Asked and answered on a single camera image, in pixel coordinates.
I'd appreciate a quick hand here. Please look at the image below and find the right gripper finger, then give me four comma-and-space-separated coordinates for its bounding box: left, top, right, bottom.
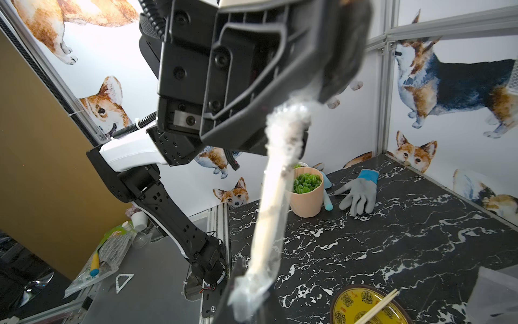
213, 258, 248, 324

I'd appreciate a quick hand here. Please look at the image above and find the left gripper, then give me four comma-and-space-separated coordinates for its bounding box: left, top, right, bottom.
146, 1, 324, 166

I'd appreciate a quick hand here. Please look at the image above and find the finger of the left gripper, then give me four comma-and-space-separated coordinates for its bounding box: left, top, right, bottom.
318, 1, 372, 103

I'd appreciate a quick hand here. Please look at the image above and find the bare wooden chopsticks pair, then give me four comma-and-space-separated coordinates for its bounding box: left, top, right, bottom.
356, 289, 400, 324

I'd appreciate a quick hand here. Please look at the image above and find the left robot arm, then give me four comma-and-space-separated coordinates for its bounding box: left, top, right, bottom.
87, 1, 372, 285

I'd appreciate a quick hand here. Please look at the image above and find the white pot green plant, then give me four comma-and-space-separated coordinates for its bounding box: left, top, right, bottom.
293, 162, 308, 170

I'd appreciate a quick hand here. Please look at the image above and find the dark yellow patterned plate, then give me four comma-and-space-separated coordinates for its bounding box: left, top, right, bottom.
330, 284, 413, 323

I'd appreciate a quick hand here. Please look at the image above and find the brown pot green plant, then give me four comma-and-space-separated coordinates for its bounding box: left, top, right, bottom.
288, 167, 324, 218

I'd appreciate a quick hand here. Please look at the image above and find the teal garden trowel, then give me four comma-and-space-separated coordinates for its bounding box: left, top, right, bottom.
319, 169, 335, 212

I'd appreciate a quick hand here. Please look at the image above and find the grey blue work glove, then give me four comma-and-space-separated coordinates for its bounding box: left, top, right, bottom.
333, 170, 379, 217

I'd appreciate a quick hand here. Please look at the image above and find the clear plastic bin liner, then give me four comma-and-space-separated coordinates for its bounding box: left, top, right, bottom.
466, 265, 517, 323

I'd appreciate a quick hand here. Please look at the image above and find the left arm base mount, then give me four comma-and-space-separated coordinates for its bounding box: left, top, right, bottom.
200, 239, 230, 323

